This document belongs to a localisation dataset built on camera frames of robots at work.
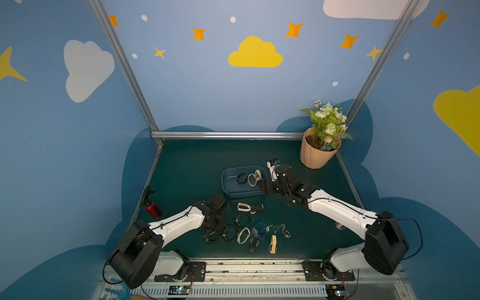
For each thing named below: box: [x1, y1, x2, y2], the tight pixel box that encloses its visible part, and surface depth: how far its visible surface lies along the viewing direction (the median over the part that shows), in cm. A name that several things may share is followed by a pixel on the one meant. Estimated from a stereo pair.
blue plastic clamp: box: [104, 282, 133, 300], surface depth 71 cm
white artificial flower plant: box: [299, 99, 354, 152], surface depth 96 cm
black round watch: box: [233, 213, 251, 228], surface depth 88 cm
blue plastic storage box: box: [221, 165, 268, 199], surface depth 103 cm
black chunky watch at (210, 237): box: [203, 231, 220, 244], surface depth 81 cm
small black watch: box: [236, 173, 249, 185], surface depth 103 cm
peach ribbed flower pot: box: [300, 126, 342, 170], surface depth 103 cm
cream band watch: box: [236, 227, 250, 244], surface depth 84 cm
